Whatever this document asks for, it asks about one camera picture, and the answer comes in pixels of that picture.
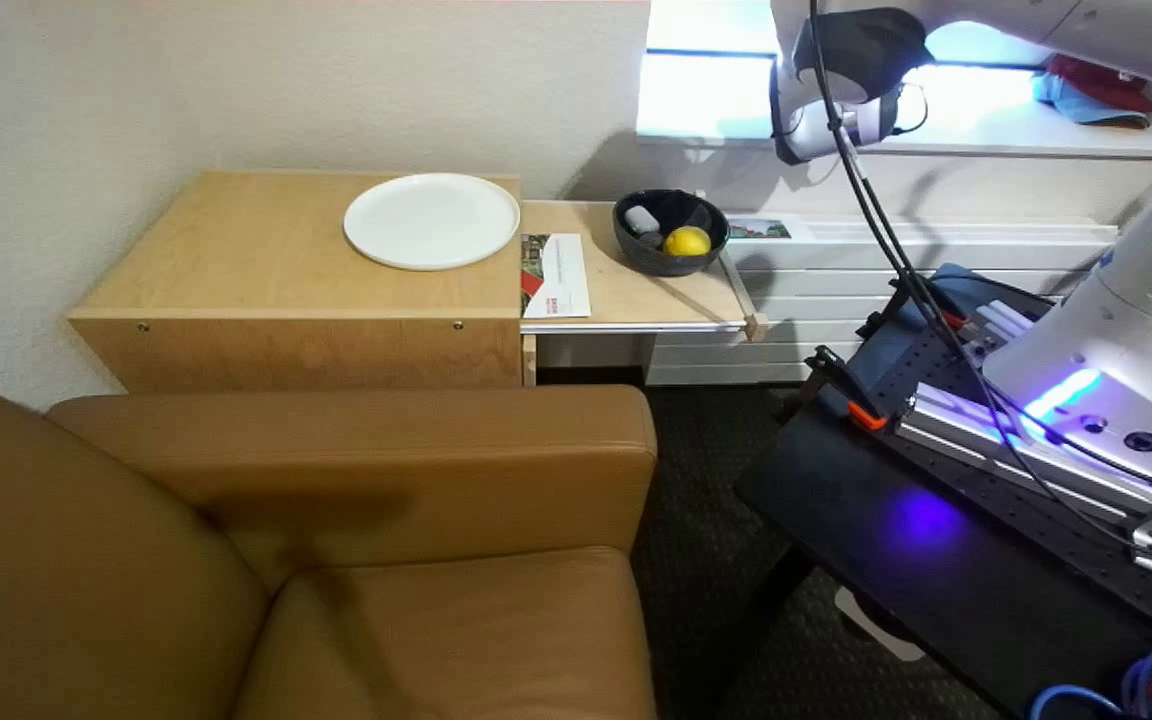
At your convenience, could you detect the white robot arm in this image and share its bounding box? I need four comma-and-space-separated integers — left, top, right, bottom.
768, 0, 1152, 478

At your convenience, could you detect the yellow lemon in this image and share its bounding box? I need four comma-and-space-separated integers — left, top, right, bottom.
665, 223, 710, 259

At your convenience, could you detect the brown leather armchair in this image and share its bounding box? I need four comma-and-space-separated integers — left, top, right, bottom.
0, 389, 654, 720

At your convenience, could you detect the wooden side table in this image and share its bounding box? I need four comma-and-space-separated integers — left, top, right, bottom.
69, 173, 759, 393

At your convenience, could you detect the white round plate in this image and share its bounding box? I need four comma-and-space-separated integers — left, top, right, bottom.
339, 173, 519, 273

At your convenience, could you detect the black bowl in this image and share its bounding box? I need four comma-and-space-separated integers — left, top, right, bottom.
612, 186, 728, 277

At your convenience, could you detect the printed paper leaflet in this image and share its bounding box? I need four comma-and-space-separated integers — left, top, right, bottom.
519, 231, 591, 321

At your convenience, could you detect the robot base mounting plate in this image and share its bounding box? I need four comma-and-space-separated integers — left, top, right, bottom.
897, 384, 1152, 569

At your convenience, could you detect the black robot cart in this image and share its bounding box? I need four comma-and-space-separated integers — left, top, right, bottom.
734, 407, 1152, 715

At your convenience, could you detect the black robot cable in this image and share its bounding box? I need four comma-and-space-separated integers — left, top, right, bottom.
804, 0, 1152, 563

